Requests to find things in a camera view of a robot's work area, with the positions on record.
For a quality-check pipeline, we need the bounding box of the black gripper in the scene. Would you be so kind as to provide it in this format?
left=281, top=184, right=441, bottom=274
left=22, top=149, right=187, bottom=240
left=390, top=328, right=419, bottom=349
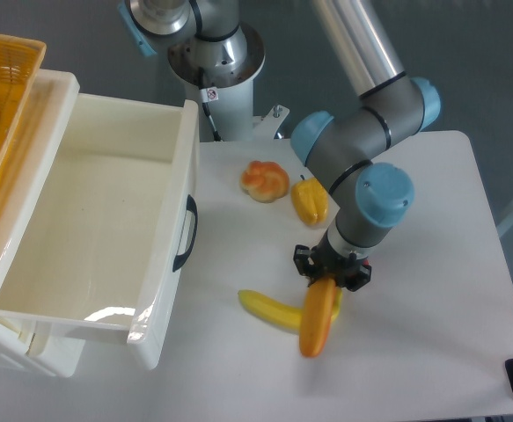
left=293, top=239, right=372, bottom=292

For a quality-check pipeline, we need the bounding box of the long orange bread loaf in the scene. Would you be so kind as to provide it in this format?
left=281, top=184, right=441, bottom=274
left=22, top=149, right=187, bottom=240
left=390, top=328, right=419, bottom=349
left=298, top=277, right=337, bottom=358

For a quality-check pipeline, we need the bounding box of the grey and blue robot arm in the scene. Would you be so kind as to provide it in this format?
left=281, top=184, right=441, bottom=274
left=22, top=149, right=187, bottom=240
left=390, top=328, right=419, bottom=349
left=120, top=1, right=441, bottom=291

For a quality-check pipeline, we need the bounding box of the round knotted bread roll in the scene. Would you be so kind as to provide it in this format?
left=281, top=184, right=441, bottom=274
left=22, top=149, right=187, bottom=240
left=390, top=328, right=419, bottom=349
left=239, top=161, right=290, bottom=203

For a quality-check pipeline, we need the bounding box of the yellow banana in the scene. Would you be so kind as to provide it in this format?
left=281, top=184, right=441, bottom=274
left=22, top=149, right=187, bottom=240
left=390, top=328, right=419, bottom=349
left=238, top=288, right=341, bottom=332

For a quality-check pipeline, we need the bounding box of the yellow bell pepper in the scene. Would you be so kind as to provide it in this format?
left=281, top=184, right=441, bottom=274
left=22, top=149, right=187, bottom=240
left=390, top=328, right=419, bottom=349
left=290, top=178, right=329, bottom=226

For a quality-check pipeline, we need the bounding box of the white plastic drawer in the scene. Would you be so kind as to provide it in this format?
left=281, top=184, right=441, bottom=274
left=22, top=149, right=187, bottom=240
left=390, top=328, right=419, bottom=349
left=0, top=94, right=199, bottom=370

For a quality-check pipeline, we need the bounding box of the white plastic drawer cabinet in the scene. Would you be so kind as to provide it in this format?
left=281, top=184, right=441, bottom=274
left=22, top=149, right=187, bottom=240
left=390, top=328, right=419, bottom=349
left=0, top=69, right=84, bottom=377

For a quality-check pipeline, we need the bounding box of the dark blue drawer handle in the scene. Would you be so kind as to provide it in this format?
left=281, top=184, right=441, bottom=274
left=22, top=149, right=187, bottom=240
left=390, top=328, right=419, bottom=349
left=172, top=194, right=199, bottom=272

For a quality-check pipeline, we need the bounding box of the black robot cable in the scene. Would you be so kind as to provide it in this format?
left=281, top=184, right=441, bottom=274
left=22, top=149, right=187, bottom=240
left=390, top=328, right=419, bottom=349
left=197, top=65, right=224, bottom=142

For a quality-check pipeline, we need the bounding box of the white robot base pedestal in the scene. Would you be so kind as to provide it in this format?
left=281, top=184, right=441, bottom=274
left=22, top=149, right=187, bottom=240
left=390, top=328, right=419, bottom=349
left=167, top=23, right=289, bottom=142

